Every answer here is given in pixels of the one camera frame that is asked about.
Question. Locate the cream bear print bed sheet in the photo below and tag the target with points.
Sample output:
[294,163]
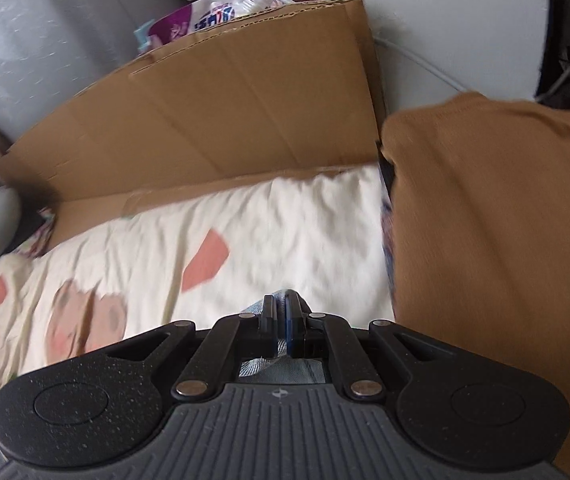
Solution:
[245,240]

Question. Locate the colourful patterned cloth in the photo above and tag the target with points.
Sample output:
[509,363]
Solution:
[42,232]

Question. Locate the white panel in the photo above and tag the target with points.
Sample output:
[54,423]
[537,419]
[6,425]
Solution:
[430,15]

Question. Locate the purple white plastic bag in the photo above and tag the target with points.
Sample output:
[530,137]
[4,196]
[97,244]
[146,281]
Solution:
[200,17]

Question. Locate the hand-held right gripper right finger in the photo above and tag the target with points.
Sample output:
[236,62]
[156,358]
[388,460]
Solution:
[292,312]

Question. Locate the flattened brown cardboard sheet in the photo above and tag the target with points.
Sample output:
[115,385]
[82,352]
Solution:
[245,105]

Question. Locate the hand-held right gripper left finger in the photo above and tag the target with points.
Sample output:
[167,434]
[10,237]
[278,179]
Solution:
[268,312]

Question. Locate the blue denim pants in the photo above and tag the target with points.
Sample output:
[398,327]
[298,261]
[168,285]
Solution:
[275,369]

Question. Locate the grey plastic wrapped mattress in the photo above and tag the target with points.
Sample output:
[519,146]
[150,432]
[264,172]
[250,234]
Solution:
[50,35]

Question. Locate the black flat item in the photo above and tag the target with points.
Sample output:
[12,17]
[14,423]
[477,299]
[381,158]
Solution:
[30,222]

